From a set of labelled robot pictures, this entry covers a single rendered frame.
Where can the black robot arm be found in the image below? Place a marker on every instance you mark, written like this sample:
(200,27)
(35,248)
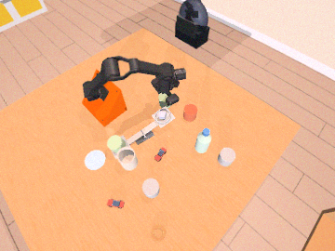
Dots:
(109,71)

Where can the red toy car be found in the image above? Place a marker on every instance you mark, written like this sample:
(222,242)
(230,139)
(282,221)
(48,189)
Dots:
(116,203)
(159,156)

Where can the white round dish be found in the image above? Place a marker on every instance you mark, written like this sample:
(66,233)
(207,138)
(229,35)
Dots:
(95,160)

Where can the orange cylinder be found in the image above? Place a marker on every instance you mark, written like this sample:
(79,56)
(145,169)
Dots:
(190,112)

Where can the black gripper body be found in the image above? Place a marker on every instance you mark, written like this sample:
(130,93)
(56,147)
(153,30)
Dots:
(165,89)

